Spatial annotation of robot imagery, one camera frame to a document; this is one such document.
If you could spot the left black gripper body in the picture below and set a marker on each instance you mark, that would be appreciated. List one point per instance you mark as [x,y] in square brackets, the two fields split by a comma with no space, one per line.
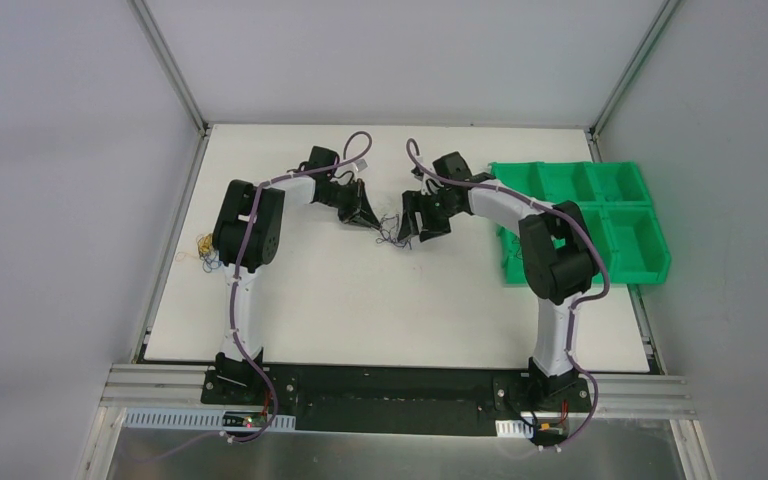
[352,201]

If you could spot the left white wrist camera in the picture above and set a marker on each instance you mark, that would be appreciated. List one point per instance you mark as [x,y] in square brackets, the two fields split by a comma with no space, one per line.
[358,166]

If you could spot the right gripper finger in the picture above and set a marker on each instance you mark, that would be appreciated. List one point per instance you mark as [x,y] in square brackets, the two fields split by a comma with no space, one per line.
[431,231]
[414,206]

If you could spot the right control circuit board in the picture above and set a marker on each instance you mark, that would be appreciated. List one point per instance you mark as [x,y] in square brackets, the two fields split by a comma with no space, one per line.
[551,429]

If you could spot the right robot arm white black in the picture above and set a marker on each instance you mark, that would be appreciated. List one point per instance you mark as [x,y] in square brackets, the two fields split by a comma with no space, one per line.
[559,257]

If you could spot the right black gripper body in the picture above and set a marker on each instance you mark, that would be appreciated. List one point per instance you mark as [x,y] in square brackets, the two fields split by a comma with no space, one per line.
[423,216]

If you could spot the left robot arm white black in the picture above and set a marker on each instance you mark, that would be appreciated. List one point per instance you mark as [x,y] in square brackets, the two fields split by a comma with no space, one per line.
[246,237]

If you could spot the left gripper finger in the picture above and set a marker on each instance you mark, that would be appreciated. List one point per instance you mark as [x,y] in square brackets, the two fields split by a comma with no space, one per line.
[363,205]
[360,220]

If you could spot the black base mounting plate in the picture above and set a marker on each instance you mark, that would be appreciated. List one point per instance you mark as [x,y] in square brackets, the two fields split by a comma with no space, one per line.
[394,400]

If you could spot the control circuit board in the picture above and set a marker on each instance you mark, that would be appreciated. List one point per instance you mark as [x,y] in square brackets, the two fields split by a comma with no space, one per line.
[551,429]
[239,420]

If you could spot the green divided plastic bin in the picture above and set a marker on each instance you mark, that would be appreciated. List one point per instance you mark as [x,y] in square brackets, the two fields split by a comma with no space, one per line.
[616,205]

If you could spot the left control circuit board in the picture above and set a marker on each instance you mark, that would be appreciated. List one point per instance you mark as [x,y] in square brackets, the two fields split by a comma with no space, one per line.
[239,420]

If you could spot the aluminium frame rail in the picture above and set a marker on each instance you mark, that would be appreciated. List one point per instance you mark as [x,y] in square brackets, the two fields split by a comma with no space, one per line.
[621,396]

